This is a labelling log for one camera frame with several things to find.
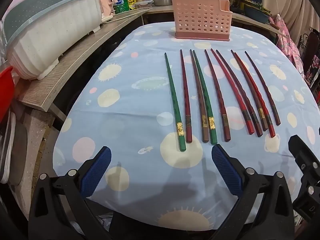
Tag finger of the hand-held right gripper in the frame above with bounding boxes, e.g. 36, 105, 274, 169
288, 135, 320, 196

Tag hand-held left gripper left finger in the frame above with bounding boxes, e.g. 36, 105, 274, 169
28, 146, 112, 240

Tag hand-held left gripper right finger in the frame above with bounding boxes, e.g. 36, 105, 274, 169
212, 144, 296, 240

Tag dark red chopstick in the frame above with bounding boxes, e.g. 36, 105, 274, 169
180, 49, 193, 143
204, 49, 231, 142

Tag dark purple chopstick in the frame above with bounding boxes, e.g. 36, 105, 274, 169
216, 50, 263, 137
244, 51, 282, 126

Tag green chopstick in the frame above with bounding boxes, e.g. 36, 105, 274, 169
164, 52, 187, 152
192, 50, 218, 145

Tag pink perforated plastic basket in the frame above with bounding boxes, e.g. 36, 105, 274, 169
171, 0, 233, 42

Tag blue printed tablecloth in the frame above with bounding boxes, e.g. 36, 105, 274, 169
52, 21, 320, 233

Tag black metal chair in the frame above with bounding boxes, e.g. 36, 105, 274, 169
298, 26, 320, 88

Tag pink floral cloth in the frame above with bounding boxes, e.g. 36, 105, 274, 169
269, 14, 312, 81

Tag wooden shelf board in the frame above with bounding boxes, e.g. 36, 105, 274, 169
19, 12, 152, 112

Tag red plastic basin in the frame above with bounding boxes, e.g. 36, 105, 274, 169
0, 66, 16, 122

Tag white dish box blue lid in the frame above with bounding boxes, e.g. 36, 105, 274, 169
4, 0, 103, 81

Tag stacked plastic bowls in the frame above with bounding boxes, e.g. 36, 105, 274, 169
243, 1, 272, 23

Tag beige curtain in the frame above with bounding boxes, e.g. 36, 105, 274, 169
262, 0, 320, 39

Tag clear food container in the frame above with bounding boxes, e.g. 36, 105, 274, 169
133, 0, 154, 10

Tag white cord switch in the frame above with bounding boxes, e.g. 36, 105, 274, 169
271, 0, 282, 22

